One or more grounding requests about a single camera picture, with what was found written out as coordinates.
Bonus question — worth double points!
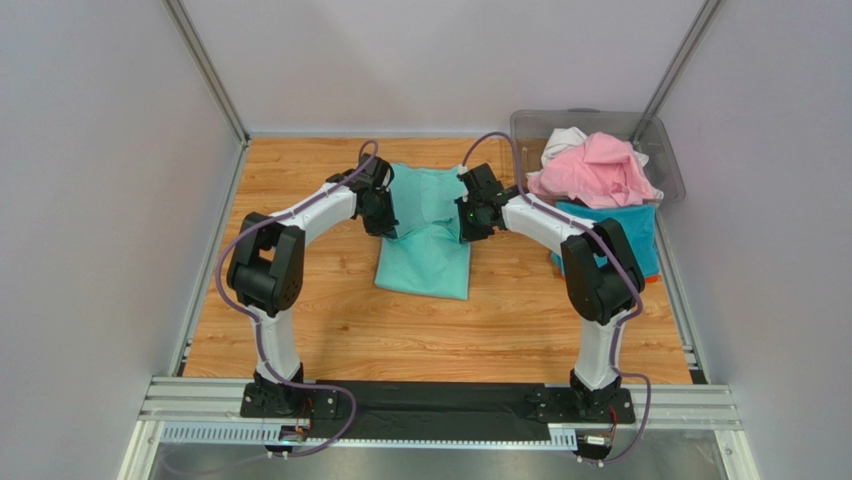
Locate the mint green t shirt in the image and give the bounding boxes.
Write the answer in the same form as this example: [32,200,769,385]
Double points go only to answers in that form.
[374,163,471,300]

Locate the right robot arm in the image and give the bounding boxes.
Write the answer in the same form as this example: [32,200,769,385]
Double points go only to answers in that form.
[455,164,645,424]

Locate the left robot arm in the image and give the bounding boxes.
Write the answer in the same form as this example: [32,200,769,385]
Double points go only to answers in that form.
[216,154,398,420]

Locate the white t shirt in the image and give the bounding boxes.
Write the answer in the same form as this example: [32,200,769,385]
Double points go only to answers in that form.
[540,127,650,169]

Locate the pink t shirt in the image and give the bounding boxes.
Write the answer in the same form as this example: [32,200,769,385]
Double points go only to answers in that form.
[527,132,663,209]

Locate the folded blue t shirt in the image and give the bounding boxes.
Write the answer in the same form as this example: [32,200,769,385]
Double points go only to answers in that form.
[551,201,660,280]

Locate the folded orange t shirt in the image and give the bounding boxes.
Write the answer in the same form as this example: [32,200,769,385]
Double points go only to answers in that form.
[545,209,662,285]

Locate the clear plastic bin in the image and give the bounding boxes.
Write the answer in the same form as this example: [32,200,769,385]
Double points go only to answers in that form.
[509,108,686,206]

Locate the black base mat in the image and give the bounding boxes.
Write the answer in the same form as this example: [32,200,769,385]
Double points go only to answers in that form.
[292,379,600,442]

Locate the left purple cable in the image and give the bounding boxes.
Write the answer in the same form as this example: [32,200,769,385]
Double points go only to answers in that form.
[214,138,381,459]

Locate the purple cable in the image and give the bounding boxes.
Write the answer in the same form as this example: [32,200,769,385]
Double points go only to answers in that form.
[460,131,654,466]
[214,138,381,459]

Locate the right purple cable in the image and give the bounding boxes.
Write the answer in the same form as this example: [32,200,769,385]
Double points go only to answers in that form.
[460,131,654,466]

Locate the left aluminium corner post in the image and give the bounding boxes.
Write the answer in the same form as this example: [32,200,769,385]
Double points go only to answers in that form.
[162,0,250,147]

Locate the aluminium corner post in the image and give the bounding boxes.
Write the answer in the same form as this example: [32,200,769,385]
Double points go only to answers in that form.
[162,0,250,147]
[630,0,725,142]

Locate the aluminium frame rail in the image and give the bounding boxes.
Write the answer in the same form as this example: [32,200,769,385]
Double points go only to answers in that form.
[120,372,759,479]

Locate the right aluminium corner post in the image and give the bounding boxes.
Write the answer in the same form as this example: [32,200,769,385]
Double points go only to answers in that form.
[630,0,725,142]

